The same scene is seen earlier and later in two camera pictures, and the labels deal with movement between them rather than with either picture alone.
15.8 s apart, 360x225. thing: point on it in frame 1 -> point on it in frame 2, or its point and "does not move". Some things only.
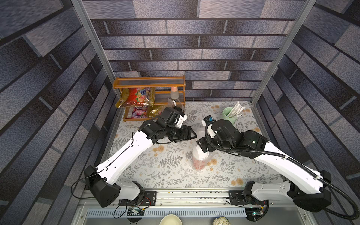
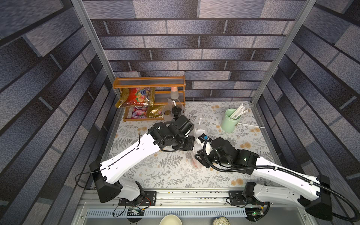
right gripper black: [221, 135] -> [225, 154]
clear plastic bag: [200, 160] does not move
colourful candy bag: [139, 112] does not move
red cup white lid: [199, 158] does not move
